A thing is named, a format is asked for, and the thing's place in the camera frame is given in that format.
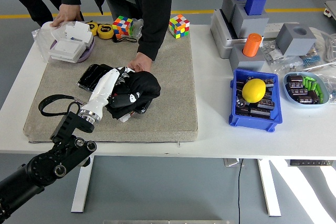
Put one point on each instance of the person's left hand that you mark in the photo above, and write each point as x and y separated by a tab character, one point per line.
141	61

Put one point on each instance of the person's right hand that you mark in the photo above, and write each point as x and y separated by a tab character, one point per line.
67	12

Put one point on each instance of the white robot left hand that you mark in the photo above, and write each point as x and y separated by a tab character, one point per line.
102	87

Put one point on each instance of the glossy black panel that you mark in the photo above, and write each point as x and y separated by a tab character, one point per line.
90	75

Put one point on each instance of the black rag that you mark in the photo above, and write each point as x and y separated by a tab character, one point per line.
145	85

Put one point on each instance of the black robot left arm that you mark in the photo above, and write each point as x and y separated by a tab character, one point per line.
65	153

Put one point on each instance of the person's left forearm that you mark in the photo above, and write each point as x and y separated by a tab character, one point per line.
152	43

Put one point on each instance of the black table control panel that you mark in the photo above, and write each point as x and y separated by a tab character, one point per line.
311	162

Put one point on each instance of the white folded carton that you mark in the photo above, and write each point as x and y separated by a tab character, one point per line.
78	31

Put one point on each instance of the yellow tape measure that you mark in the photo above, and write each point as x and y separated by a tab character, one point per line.
92	27
105	31

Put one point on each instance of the small clear plastic bag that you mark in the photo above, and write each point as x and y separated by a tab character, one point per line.
137	28

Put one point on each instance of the white square box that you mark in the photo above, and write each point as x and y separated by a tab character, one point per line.
67	48

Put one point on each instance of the large clear plastic bag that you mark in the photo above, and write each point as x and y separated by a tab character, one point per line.
42	37

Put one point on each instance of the purple round dish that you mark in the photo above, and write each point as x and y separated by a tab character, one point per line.
88	51

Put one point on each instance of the colourful puzzle cube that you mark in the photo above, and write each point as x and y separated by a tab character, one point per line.
179	26
122	26

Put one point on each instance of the grey-brown mat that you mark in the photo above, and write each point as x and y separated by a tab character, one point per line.
170	90

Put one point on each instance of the white table leg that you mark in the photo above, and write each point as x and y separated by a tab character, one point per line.
269	187
82	182

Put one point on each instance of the grey holder block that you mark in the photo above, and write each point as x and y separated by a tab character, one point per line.
249	26
228	5
246	62

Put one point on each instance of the black capacitor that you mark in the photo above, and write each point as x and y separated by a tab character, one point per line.
305	100
240	102
269	82
261	113
298	92
294	78
266	105
295	85

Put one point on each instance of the orange cylinder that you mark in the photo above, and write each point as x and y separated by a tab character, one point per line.
252	45

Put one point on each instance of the yellow lemon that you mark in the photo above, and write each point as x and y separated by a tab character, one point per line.
253	90

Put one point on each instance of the blue bottle-shaped block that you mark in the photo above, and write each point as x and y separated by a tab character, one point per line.
255	2

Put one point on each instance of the bag of metal parts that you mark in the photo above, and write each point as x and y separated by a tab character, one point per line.
271	52

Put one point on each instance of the blue plastic bin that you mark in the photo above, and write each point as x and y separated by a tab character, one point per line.
256	125

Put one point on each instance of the bag of small screws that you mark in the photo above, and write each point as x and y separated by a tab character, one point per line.
288	65

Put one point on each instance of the light blue tray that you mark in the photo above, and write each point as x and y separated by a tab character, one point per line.
288	98

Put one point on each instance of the grey block with round hole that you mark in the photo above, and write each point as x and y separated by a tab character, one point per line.
294	43

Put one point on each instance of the green cylinder cell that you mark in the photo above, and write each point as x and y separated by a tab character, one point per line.
319	89
314	86
305	83
321	98
309	78
310	85

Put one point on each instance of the bag of blue resistors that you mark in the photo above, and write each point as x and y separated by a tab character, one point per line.
312	60

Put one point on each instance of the thin white rod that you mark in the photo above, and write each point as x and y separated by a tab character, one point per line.
323	65

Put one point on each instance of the crumpled clear bag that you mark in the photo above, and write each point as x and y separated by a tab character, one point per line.
331	85

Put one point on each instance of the grey cart with red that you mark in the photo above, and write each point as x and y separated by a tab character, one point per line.
330	10

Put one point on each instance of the light grey enclosure box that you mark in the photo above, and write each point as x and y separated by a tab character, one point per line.
219	39

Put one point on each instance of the grey under-table bracket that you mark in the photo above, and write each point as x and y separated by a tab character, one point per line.
232	162

